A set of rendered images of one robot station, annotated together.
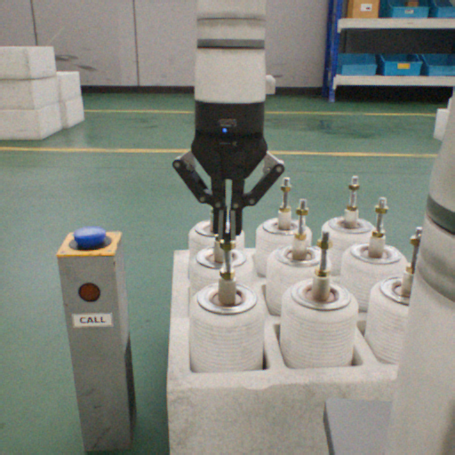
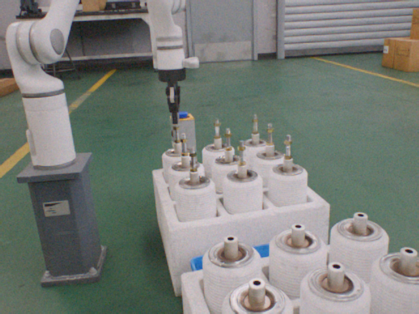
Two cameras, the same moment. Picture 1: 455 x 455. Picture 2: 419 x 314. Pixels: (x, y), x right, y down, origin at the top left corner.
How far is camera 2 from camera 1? 1.19 m
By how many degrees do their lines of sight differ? 76
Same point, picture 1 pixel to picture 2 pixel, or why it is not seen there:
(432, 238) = not seen: hidden behind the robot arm
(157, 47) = not seen: outside the picture
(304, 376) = (162, 189)
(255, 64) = (160, 55)
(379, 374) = (164, 203)
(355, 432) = (78, 155)
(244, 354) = (165, 173)
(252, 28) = (159, 42)
